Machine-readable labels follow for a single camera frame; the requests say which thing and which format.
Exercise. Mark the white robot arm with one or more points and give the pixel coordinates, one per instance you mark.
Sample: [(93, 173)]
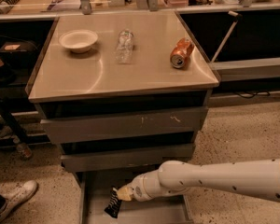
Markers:
[(260, 179)]

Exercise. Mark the black bag with label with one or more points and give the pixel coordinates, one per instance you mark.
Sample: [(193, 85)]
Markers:
[(20, 54)]

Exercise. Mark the white paper bowl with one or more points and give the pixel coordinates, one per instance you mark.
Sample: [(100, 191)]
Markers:
[(78, 41)]

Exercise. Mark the bottom open grey drawer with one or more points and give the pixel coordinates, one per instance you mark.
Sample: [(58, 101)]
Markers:
[(95, 197)]

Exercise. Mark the white sneaker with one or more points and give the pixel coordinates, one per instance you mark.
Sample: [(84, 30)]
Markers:
[(16, 197)]

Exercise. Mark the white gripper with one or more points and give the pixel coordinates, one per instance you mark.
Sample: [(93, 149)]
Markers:
[(136, 188)]

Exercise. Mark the top grey drawer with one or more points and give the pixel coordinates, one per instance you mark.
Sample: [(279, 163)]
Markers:
[(122, 125)]

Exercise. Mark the black-tipped white stick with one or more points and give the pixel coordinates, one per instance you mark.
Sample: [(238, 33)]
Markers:
[(236, 17)]

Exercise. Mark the black rxbar chocolate wrapper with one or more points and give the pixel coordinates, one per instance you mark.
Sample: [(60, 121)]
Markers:
[(114, 204)]

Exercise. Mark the grey drawer cabinet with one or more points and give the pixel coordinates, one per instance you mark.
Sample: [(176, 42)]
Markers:
[(71, 85)]

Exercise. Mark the orange soda can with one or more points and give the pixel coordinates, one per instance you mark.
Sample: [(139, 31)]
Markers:
[(180, 54)]

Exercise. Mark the middle grey drawer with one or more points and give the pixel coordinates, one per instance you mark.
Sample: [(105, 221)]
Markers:
[(126, 158)]

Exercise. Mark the small bottle on floor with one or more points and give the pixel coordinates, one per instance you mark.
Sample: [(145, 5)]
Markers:
[(23, 149)]

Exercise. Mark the clear crushed plastic bottle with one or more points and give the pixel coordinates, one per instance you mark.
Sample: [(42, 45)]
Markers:
[(124, 49)]

